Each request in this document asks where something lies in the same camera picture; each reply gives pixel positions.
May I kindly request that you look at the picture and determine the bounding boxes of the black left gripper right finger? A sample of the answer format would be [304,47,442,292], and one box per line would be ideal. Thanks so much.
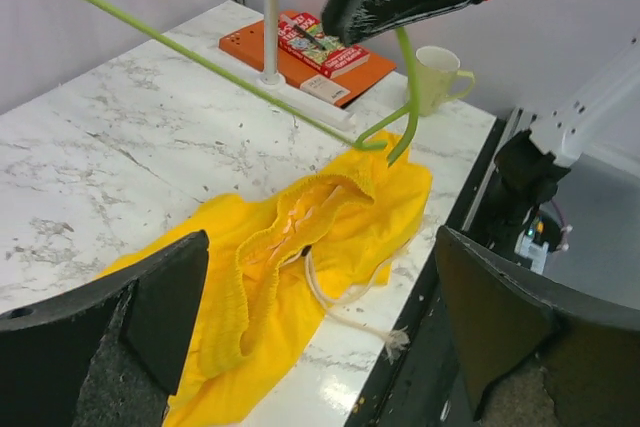
[435,227,639,426]

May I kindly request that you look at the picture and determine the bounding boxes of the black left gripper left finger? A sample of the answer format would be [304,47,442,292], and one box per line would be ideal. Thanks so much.
[1,231,209,426]

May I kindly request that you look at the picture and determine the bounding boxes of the yellow shorts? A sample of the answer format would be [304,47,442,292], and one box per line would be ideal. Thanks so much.
[113,149,432,426]

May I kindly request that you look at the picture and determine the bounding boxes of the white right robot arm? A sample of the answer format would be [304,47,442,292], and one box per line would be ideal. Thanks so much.
[321,0,639,255]

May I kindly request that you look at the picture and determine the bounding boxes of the pale yellow mug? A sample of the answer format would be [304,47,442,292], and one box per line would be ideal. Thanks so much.
[415,46,475,117]

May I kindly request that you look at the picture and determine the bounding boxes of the red storey treehouse book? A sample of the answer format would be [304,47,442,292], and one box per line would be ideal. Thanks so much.
[278,12,370,79]

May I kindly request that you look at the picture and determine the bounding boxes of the silver clothes rack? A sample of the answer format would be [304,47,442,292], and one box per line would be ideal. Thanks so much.
[258,0,355,131]

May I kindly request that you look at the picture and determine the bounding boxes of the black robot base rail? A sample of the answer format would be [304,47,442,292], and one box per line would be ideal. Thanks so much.
[345,108,522,426]

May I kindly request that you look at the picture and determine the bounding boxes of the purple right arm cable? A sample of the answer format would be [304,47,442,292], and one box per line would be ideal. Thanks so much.
[547,196,571,253]

